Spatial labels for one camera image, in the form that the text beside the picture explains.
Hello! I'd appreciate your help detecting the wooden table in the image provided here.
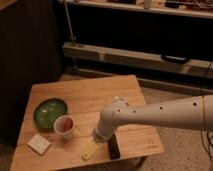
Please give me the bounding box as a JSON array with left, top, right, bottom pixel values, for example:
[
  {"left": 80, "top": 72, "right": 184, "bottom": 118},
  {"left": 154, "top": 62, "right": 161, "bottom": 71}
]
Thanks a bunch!
[{"left": 10, "top": 75, "right": 164, "bottom": 171}]

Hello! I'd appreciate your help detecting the metal pole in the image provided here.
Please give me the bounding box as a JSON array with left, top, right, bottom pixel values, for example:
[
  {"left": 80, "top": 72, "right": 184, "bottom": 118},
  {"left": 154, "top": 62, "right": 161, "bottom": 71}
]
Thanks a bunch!
[{"left": 64, "top": 0, "right": 76, "bottom": 45}]

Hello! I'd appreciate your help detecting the white sponge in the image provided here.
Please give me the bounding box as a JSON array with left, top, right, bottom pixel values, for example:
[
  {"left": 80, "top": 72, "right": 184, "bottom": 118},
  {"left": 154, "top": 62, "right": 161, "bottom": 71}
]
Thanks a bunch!
[{"left": 27, "top": 134, "right": 51, "bottom": 155}]

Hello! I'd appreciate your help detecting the white remote control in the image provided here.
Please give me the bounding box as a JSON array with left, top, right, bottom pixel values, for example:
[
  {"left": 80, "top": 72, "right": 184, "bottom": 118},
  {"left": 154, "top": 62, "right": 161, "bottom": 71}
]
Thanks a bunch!
[{"left": 114, "top": 96, "right": 129, "bottom": 106}]

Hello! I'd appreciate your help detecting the upper wooden shelf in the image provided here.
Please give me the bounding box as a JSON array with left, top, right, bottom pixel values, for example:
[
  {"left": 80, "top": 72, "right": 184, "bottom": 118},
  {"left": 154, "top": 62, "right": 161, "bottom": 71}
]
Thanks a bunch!
[{"left": 57, "top": 0, "right": 213, "bottom": 19}]

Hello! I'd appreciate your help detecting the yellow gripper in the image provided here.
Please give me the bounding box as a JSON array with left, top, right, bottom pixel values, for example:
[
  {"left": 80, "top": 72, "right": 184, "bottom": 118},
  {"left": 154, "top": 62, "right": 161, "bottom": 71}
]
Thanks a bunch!
[{"left": 82, "top": 140, "right": 100, "bottom": 161}]

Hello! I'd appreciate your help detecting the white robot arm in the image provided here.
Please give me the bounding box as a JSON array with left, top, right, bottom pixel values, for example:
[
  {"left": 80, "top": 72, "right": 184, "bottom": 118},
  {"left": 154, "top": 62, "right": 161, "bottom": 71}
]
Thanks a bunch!
[{"left": 82, "top": 95, "right": 213, "bottom": 161}]

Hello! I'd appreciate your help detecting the green bowl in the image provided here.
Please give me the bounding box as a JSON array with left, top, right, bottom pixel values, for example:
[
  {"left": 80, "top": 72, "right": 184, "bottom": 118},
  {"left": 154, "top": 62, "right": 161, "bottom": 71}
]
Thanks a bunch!
[{"left": 33, "top": 98, "right": 68, "bottom": 129}]

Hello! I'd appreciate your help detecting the wooden shelf beam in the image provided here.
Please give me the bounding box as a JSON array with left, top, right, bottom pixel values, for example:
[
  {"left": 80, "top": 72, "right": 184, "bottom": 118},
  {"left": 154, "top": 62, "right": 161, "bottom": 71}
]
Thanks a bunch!
[{"left": 63, "top": 42, "right": 213, "bottom": 79}]

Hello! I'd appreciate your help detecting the black object on shelf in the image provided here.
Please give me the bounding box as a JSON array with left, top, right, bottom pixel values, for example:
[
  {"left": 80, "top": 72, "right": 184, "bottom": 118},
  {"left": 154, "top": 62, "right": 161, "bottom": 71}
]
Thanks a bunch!
[{"left": 161, "top": 55, "right": 190, "bottom": 64}]

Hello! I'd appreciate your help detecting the red object in cup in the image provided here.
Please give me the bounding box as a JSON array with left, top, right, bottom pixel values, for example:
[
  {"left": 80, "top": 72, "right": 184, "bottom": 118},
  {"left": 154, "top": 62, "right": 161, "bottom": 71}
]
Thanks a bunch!
[{"left": 64, "top": 118, "right": 73, "bottom": 132}]

